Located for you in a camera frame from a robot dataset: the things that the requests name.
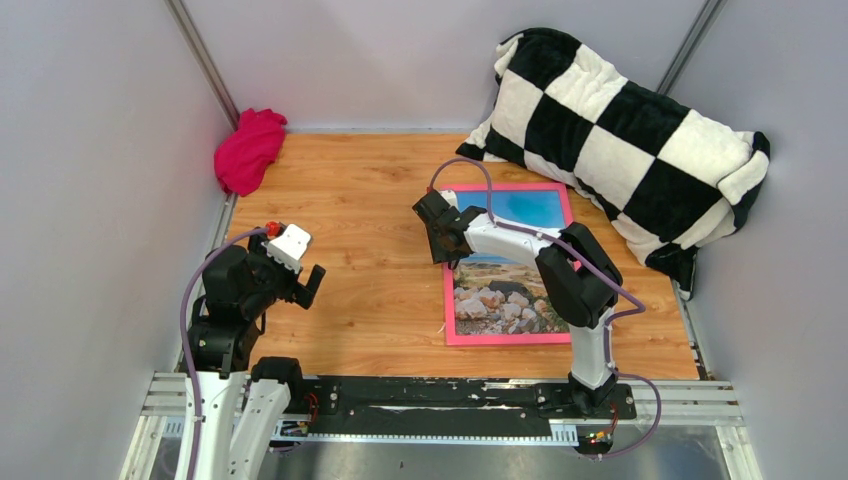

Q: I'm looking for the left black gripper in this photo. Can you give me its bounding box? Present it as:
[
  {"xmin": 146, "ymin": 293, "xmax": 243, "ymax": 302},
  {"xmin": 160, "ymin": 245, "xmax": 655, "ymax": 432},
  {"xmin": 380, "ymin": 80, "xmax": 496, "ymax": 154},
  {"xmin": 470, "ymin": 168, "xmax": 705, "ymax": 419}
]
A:
[{"xmin": 242, "ymin": 227, "xmax": 324, "ymax": 315}]

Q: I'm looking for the pink picture frame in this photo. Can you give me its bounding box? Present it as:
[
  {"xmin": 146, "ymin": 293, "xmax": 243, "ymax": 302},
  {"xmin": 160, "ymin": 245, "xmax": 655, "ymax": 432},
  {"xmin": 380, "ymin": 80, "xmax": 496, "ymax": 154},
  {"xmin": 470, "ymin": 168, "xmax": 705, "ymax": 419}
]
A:
[{"xmin": 439, "ymin": 182, "xmax": 584, "ymax": 348}]

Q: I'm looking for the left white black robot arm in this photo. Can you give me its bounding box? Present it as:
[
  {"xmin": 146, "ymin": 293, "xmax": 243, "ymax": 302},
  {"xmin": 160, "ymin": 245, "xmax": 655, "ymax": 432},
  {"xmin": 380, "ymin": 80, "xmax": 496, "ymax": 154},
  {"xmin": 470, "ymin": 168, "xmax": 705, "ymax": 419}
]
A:
[{"xmin": 175, "ymin": 245, "xmax": 326, "ymax": 479}]

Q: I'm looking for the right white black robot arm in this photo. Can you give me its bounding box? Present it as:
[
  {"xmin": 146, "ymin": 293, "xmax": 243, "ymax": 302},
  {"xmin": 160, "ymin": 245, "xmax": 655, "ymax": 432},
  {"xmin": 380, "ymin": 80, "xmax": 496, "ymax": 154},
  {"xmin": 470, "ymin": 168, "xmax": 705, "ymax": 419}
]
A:
[{"xmin": 412, "ymin": 190, "xmax": 625, "ymax": 418}]

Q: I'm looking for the beach landscape photo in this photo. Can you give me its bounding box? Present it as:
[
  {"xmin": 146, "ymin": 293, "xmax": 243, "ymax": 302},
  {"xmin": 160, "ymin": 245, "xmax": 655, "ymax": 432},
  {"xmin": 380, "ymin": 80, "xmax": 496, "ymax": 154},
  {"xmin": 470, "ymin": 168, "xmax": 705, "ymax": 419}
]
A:
[{"xmin": 449, "ymin": 190, "xmax": 574, "ymax": 337}]

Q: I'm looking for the magenta cloth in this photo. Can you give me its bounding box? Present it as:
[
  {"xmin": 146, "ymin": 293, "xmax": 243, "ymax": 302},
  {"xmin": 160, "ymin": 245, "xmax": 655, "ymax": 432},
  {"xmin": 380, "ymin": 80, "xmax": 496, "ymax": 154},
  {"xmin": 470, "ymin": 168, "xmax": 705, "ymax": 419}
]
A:
[{"xmin": 213, "ymin": 108, "xmax": 288, "ymax": 196}]

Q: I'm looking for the black white checkered pillow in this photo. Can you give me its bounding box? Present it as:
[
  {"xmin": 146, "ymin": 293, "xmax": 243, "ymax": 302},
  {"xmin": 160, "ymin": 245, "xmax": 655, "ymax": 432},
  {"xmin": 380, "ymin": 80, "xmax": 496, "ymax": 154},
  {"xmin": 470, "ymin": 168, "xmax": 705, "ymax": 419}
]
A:
[{"xmin": 457, "ymin": 27, "xmax": 771, "ymax": 298}]

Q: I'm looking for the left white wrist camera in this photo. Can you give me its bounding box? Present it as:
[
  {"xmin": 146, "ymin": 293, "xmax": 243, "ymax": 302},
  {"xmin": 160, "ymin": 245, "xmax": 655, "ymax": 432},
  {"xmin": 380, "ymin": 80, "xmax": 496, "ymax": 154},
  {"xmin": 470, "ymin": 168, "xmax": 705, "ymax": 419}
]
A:
[{"xmin": 266, "ymin": 224, "xmax": 313, "ymax": 274}]

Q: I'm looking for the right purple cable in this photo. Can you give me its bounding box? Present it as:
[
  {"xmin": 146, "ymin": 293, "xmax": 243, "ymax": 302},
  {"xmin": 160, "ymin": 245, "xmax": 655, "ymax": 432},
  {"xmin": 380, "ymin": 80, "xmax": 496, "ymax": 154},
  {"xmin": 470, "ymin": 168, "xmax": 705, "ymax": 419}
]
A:
[{"xmin": 429, "ymin": 157, "xmax": 664, "ymax": 462}]

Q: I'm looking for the purple cable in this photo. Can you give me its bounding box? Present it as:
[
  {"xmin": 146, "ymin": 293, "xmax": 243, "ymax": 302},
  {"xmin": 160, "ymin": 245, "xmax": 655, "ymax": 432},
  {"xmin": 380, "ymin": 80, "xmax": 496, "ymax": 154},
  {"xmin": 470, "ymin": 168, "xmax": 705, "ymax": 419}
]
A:
[
  {"xmin": 429, "ymin": 157, "xmax": 664, "ymax": 462},
  {"xmin": 180, "ymin": 223, "xmax": 283, "ymax": 480}
]

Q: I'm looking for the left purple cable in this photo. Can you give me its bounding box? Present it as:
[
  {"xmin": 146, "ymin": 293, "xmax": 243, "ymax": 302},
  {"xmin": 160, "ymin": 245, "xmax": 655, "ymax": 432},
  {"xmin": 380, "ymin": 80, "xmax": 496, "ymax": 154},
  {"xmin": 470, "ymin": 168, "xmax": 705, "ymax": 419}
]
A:
[{"xmin": 180, "ymin": 223, "xmax": 283, "ymax": 480}]

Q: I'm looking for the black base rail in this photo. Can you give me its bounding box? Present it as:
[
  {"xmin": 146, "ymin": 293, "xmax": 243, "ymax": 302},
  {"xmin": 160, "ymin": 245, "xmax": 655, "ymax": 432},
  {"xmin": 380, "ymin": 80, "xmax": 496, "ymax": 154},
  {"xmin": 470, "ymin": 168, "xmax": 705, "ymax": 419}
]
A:
[{"xmin": 271, "ymin": 376, "xmax": 637, "ymax": 446}]

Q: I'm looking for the left aluminium corner post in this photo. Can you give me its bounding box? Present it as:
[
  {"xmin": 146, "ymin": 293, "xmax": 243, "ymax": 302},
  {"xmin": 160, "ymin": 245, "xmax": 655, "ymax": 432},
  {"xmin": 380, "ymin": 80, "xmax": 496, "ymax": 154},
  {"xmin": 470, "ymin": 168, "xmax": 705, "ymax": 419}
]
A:
[{"xmin": 164, "ymin": 0, "xmax": 240, "ymax": 130}]

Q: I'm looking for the aluminium corner post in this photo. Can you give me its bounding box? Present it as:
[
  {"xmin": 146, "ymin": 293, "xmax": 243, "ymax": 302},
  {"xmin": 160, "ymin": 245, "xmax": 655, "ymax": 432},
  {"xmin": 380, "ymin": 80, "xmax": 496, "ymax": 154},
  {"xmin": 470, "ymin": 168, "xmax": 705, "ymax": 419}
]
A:
[
  {"xmin": 656, "ymin": 0, "xmax": 727, "ymax": 95},
  {"xmin": 164, "ymin": 0, "xmax": 240, "ymax": 130}
]

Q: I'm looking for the right aluminium corner post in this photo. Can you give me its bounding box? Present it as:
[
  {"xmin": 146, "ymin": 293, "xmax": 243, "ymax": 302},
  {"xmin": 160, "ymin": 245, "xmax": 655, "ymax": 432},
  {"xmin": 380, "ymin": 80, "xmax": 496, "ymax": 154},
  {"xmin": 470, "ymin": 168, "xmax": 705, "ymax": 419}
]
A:
[{"xmin": 656, "ymin": 0, "xmax": 727, "ymax": 95}]

